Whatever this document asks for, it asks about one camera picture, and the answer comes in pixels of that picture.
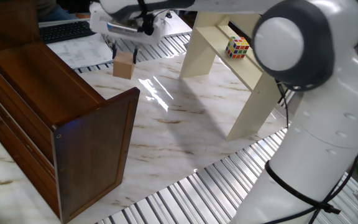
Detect black computer keyboard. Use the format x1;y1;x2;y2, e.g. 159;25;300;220
39;21;98;44

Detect black strap around arm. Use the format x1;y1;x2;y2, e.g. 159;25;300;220
264;160;342;215

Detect white printed paper sheets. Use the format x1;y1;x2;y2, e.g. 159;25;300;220
46;32;114;70

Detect colourful Rubik's cube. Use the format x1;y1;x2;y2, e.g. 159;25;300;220
225;36;250;59

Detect cream wooden shelf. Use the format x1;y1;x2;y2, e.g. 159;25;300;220
178;11;284;141

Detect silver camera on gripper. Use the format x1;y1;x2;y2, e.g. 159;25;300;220
106;21;140;34

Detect light wooden cube block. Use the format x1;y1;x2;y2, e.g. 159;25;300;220
112;50;136;80

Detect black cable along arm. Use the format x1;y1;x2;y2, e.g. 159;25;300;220
135;0;358;224

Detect seated person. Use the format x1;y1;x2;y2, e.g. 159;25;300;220
35;0;74;22

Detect dark brown wooden shelf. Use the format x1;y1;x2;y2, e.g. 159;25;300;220
0;0;141;224

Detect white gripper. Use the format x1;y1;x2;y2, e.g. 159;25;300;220
89;1;165;65

